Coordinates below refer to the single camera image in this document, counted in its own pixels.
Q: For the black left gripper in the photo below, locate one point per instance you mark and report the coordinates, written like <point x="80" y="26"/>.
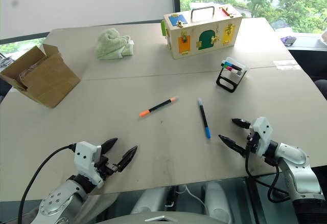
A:
<point x="104" y="166"/>

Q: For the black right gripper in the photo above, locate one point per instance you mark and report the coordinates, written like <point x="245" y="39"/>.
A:
<point x="254" y="144"/>

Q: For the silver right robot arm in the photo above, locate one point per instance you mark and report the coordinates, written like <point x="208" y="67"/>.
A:
<point x="301" y="178"/>

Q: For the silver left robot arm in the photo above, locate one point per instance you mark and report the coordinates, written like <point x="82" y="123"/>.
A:
<point x="58" y="198"/>

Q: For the blue capped black marker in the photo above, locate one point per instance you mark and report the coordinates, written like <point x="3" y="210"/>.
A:
<point x="204" y="119"/>

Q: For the black marker holder stand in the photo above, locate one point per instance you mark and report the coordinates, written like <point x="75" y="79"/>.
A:
<point x="224" y="82"/>

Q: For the orange capped black marker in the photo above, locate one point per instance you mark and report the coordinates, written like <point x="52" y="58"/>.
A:
<point x="158" y="106"/>

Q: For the red-capped white marker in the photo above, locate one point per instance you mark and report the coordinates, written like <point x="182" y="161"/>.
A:
<point x="229" y="68"/>

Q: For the green-capped marker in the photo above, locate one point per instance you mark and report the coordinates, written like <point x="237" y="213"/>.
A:
<point x="224" y="66"/>

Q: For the clear plastic box of markers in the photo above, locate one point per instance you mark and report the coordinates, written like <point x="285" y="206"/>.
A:
<point x="241" y="64"/>

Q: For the open cardboard box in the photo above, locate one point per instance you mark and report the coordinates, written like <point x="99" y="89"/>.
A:
<point x="51" y="86"/>

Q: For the wooden lock box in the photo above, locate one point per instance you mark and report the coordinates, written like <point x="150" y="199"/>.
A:
<point x="201" y="29"/>

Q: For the grey rounded shell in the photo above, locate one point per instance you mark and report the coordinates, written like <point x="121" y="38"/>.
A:
<point x="153" y="199"/>
<point x="217" y="201"/>

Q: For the grey curved robot chest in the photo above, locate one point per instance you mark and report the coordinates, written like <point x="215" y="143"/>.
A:
<point x="163" y="219"/>

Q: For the green towel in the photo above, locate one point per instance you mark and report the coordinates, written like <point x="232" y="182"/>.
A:
<point x="112" y="45"/>

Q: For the purple crumpled cloth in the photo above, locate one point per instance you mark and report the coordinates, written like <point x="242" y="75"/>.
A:
<point x="288" y="40"/>

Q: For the plastic packaging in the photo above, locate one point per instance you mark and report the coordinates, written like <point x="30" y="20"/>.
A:
<point x="30" y="71"/>

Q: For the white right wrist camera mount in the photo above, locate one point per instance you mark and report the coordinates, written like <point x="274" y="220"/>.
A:
<point x="263" y="134"/>

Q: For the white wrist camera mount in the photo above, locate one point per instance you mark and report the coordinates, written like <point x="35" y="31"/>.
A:
<point x="263" y="134"/>
<point x="84" y="157"/>

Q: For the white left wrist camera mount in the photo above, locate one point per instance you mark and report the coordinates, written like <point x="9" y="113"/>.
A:
<point x="84" y="157"/>

